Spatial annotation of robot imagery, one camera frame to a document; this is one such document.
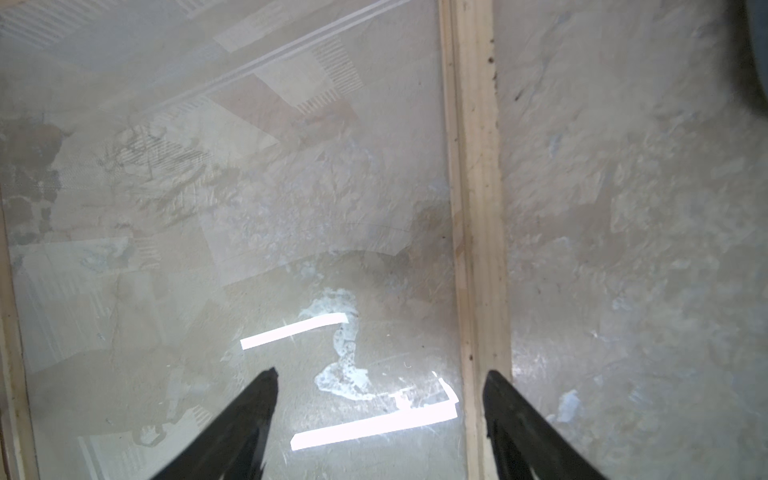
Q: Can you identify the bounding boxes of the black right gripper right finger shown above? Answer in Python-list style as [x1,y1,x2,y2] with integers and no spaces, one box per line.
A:
[482,370,605,480]

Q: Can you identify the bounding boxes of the light wooden picture frame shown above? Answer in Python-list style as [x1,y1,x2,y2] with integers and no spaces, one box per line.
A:
[0,0,514,480]

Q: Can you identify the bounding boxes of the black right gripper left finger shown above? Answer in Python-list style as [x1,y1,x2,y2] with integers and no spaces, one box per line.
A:
[154,368,278,480]

